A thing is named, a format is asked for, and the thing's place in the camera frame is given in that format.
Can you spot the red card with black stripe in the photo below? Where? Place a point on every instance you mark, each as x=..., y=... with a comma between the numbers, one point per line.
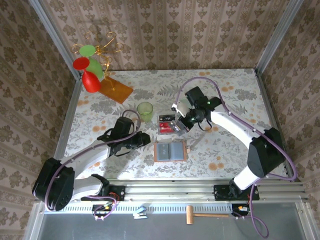
x=165, y=129

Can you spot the black VIP card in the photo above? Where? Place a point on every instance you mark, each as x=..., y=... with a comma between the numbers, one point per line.
x=165, y=117

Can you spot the dark grey card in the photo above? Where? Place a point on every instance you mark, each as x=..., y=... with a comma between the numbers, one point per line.
x=163, y=152

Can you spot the pink leather card holder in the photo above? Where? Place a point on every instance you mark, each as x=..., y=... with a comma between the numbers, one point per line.
x=177, y=152

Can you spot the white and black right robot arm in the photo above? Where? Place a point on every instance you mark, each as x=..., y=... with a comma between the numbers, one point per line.
x=232, y=125

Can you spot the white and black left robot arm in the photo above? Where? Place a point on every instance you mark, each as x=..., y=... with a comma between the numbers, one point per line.
x=87, y=156

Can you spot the green plastic cup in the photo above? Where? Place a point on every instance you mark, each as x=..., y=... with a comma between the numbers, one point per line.
x=145, y=112

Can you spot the blue and white stapler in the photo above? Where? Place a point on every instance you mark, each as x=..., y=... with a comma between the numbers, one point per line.
x=140, y=214

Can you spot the red plastic wine glass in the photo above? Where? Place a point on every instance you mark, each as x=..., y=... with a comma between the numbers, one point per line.
x=91, y=81

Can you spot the wooden mallet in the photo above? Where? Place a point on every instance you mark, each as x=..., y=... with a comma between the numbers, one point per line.
x=190, y=215

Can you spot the grey metal shelf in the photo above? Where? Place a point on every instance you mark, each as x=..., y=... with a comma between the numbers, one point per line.
x=162, y=230

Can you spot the green plastic wine glass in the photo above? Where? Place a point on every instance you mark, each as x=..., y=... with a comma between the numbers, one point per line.
x=87, y=50

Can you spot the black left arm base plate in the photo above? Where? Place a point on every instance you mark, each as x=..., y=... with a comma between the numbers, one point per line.
x=117, y=192

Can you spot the aluminium mounting rail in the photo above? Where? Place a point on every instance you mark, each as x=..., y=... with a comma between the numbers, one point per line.
x=170, y=191

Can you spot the aluminium table side rail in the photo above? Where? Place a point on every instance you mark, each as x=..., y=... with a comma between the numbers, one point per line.
x=70, y=112
x=270, y=112

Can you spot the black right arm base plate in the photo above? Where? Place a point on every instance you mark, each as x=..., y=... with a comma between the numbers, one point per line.
x=220, y=193

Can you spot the aluminium frame post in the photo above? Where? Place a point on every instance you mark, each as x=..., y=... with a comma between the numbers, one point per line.
x=277, y=37
x=56, y=37

